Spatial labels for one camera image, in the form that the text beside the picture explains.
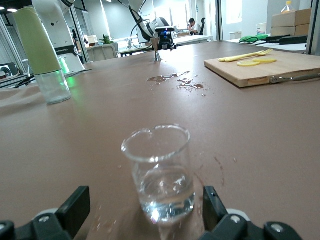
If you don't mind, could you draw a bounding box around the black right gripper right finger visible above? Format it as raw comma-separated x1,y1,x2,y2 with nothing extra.
198,186,302,240

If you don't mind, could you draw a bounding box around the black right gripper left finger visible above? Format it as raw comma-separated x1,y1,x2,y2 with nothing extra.
0,185,91,240

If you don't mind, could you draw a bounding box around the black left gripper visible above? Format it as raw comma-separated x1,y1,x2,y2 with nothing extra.
159,31,178,52

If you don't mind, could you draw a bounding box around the clear glass measuring cup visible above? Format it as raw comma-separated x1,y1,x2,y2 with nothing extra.
121,124,196,225

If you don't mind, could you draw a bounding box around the spilled liquid puddle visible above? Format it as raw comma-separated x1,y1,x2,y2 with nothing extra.
146,71,205,91

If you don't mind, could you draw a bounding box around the seated person white shirt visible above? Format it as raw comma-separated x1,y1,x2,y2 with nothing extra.
187,17,203,37

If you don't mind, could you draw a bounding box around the green potted plant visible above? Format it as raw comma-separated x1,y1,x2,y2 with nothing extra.
99,34,115,46

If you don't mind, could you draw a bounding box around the yellow lemon slice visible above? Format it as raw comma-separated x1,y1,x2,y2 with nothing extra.
252,57,278,64
236,60,261,67

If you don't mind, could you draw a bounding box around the green cloth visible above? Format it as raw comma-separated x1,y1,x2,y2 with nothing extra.
239,34,270,44

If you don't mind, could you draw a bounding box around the white plastic bucket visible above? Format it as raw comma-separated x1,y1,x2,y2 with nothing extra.
256,22,268,36

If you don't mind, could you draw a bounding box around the yellow plastic fork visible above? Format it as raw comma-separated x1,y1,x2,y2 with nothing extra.
224,49,274,63

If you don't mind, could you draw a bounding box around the wooden cutting board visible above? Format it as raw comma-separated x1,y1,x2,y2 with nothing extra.
203,48,320,88

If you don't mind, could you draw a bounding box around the brown cardboard box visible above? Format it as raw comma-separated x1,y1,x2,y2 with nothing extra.
271,8,313,28
270,24,311,37

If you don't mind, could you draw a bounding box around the orange drink bottle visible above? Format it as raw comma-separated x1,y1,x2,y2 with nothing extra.
280,0,298,14

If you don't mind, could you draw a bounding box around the glass bottle with green sleeve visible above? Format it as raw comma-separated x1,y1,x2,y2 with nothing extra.
12,6,72,105

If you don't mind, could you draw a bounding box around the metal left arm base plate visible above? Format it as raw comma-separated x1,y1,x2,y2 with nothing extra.
63,68,93,76

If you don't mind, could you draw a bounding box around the aluminium frame post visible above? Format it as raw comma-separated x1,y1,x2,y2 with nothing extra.
305,0,320,55

